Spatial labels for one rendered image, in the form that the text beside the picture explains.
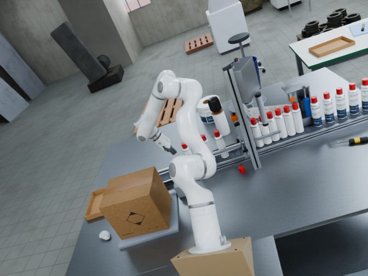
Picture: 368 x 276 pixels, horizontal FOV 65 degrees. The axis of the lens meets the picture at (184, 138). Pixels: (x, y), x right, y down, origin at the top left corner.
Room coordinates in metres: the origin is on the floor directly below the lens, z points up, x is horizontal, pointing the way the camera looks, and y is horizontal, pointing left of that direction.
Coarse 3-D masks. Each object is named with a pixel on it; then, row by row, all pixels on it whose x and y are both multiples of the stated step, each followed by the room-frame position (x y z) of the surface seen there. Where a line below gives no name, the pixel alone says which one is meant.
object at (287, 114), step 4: (284, 108) 1.48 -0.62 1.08; (288, 108) 1.47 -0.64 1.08; (284, 112) 1.49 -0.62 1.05; (288, 112) 1.47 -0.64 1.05; (284, 116) 1.48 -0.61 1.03; (288, 116) 1.46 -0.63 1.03; (288, 120) 1.46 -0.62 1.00; (292, 120) 1.46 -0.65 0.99; (288, 124) 1.46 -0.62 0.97; (292, 124) 1.46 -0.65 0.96; (288, 128) 1.47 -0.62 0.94; (292, 128) 1.46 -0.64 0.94; (288, 132) 1.47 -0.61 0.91; (292, 132) 1.46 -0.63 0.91
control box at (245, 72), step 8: (240, 64) 1.42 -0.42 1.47; (248, 64) 1.41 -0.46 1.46; (240, 72) 1.34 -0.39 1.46; (248, 72) 1.39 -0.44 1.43; (240, 80) 1.35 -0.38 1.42; (248, 80) 1.37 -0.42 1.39; (256, 80) 1.44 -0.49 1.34; (240, 88) 1.36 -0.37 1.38; (248, 88) 1.36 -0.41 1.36; (256, 88) 1.42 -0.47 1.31; (240, 96) 1.37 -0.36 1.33; (248, 96) 1.34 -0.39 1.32
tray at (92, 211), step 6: (96, 192) 1.84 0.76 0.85; (102, 192) 1.83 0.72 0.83; (90, 198) 1.77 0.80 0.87; (96, 198) 1.79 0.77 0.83; (90, 204) 1.73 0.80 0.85; (96, 204) 1.72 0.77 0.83; (90, 210) 1.68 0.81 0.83; (96, 210) 1.65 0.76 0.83; (84, 216) 1.60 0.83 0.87; (90, 216) 1.59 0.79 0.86; (96, 216) 1.58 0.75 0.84
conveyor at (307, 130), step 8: (360, 112) 1.40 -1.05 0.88; (336, 120) 1.42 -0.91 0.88; (344, 120) 1.39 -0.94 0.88; (304, 128) 1.48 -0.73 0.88; (312, 128) 1.45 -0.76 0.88; (320, 128) 1.42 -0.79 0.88; (288, 136) 1.47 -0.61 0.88; (296, 136) 1.44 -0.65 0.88; (264, 144) 1.50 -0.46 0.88; (272, 144) 1.47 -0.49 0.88; (232, 152) 1.56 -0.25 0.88; (240, 152) 1.53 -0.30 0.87; (216, 160) 1.55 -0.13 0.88; (224, 160) 1.52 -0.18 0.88; (160, 176) 1.65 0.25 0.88; (168, 176) 1.61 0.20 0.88
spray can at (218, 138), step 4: (216, 132) 1.54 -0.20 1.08; (216, 136) 1.54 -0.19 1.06; (220, 136) 1.54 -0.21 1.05; (216, 140) 1.54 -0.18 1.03; (220, 140) 1.53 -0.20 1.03; (216, 144) 1.56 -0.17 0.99; (220, 144) 1.53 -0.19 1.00; (224, 144) 1.54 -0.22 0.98; (220, 148) 1.53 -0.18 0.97; (224, 148) 1.53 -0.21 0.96; (224, 152) 1.53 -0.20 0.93; (224, 156) 1.53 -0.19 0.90; (228, 156) 1.54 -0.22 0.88
